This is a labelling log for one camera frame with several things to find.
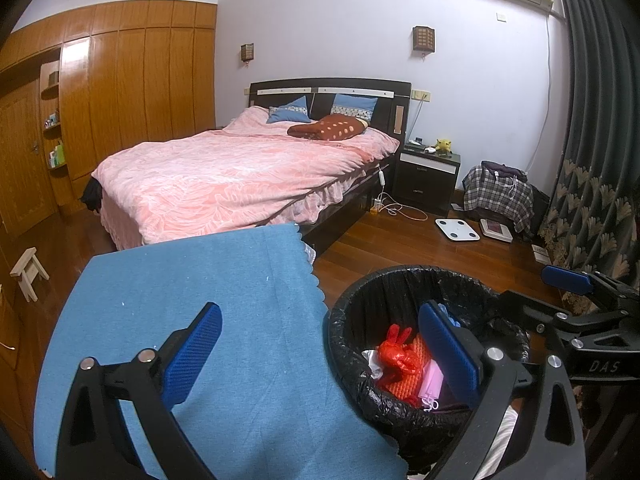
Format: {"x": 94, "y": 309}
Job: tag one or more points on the pink blanket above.
{"x": 225, "y": 180}

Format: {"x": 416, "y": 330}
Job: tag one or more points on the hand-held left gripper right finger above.
{"x": 447, "y": 355}

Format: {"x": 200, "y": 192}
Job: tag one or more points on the pink face mask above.
{"x": 430, "y": 385}

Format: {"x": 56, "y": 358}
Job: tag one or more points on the dark bag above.
{"x": 502, "y": 169}

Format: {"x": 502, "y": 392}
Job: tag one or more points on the brown dotted pillow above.
{"x": 330, "y": 127}

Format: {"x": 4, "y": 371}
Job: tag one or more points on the dark wooden bed frame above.
{"x": 280, "y": 91}

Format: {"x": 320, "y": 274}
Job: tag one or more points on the white bathroom scale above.
{"x": 457, "y": 230}

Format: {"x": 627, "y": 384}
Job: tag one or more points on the red centred bathroom scale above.
{"x": 496, "y": 230}

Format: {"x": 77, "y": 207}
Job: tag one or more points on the black bagged trash bin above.
{"x": 360, "y": 320}

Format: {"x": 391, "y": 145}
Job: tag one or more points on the black cloth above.
{"x": 92, "y": 195}

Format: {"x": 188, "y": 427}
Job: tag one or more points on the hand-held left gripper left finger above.
{"x": 192, "y": 355}

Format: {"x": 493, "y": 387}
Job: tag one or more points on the plaid cloth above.
{"x": 495, "y": 200}

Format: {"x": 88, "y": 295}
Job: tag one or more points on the dark nightstand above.
{"x": 425, "y": 185}

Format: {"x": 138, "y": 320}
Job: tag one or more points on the blue plastic bag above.
{"x": 447, "y": 315}

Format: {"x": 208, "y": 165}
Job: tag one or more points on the white wall socket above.
{"x": 421, "y": 95}

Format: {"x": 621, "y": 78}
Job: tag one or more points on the wooden wall lamp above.
{"x": 247, "y": 53}
{"x": 424, "y": 40}

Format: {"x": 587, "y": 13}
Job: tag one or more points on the green bottles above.
{"x": 56, "y": 154}

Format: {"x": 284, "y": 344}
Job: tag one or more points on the red plastic bag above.
{"x": 397, "y": 355}

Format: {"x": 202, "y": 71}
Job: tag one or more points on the dark patterned curtain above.
{"x": 595, "y": 160}

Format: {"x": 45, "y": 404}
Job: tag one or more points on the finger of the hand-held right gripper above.
{"x": 567, "y": 280}
{"x": 535, "y": 310}

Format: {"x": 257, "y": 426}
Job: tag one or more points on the wooden wardrobe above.
{"x": 140, "y": 85}

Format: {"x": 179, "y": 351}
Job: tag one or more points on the blue pillow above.
{"x": 290, "y": 111}
{"x": 355, "y": 106}

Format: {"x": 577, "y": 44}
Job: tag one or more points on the small wooden stool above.
{"x": 29, "y": 267}

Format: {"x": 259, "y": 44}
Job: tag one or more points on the yellow plush toy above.
{"x": 443, "y": 146}

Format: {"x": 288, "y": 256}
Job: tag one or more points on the blue tablecloth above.
{"x": 200, "y": 270}

